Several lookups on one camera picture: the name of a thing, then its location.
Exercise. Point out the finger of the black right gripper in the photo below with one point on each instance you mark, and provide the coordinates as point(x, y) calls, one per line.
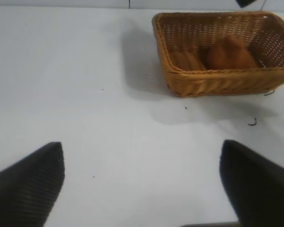
point(244, 2)

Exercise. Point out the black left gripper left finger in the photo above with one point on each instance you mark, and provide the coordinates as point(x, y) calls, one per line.
point(26, 186)

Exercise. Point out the brown wicker basket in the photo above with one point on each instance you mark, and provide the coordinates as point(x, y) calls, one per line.
point(215, 80)

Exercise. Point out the wrinkled orange fruit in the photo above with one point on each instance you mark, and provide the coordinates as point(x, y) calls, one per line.
point(227, 56)

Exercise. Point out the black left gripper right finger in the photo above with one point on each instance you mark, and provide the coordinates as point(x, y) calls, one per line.
point(260, 184)

